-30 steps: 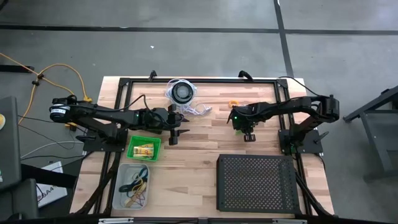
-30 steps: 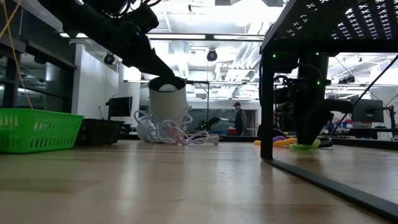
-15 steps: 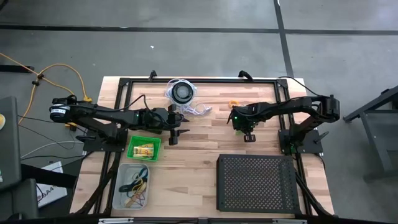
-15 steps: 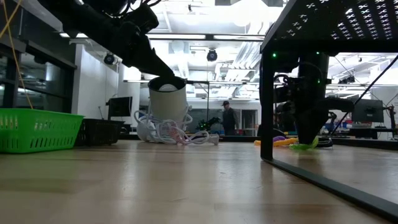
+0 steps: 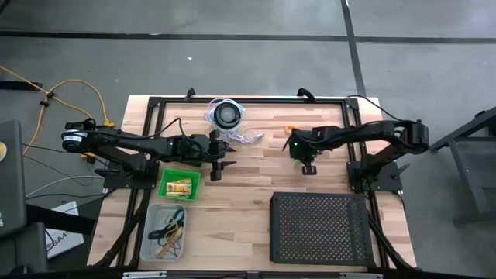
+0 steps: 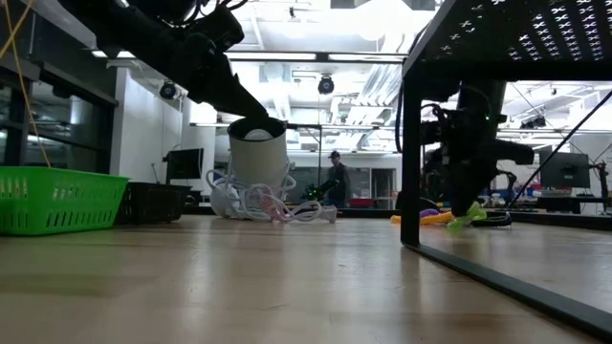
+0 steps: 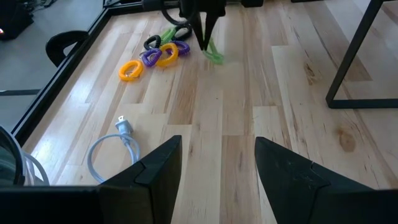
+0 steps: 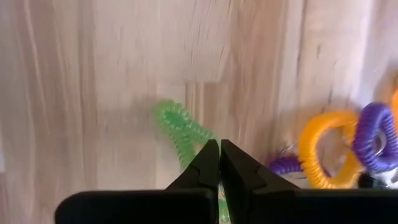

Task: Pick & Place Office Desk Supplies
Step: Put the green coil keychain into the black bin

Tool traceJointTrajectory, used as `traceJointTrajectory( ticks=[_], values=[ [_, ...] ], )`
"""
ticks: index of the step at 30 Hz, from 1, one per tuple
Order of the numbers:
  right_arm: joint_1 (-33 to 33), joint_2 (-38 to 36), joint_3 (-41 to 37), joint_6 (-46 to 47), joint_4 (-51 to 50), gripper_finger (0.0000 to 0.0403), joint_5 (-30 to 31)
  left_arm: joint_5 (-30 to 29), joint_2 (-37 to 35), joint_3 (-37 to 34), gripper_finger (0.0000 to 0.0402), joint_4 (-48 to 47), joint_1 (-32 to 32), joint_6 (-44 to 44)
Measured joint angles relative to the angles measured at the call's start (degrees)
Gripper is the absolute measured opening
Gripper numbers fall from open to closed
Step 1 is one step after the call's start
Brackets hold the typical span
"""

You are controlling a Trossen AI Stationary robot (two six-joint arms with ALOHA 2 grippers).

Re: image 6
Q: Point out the black computer monitor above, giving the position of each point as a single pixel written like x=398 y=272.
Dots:
x=571 y=174
x=184 y=165

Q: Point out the black plastic basket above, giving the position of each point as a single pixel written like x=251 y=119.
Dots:
x=153 y=203

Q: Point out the white desk lamp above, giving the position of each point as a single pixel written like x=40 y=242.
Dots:
x=258 y=157

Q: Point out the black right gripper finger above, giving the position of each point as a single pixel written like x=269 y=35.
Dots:
x=460 y=200
x=476 y=196

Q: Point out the black perforated metal shelf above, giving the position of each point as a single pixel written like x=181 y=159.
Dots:
x=478 y=48

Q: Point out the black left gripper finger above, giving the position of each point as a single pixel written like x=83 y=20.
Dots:
x=246 y=98
x=234 y=107

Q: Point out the black table clamp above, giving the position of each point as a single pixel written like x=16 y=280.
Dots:
x=195 y=197
x=398 y=200

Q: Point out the person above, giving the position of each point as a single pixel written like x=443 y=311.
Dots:
x=339 y=181

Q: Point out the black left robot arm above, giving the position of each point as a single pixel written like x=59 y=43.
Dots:
x=143 y=43

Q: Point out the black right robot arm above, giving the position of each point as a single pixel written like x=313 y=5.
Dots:
x=480 y=98

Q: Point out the background black robot arm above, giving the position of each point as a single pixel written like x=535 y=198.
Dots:
x=510 y=184
x=313 y=192

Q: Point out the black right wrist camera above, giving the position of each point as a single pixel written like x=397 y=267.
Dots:
x=516 y=153

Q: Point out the red storage box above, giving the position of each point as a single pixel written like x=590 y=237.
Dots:
x=362 y=202

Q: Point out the green plastic basket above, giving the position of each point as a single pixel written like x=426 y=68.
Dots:
x=57 y=200

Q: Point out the black monitor stand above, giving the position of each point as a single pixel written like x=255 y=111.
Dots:
x=603 y=186

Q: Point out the black ceiling spotlight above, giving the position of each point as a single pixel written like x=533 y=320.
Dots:
x=168 y=91
x=326 y=85

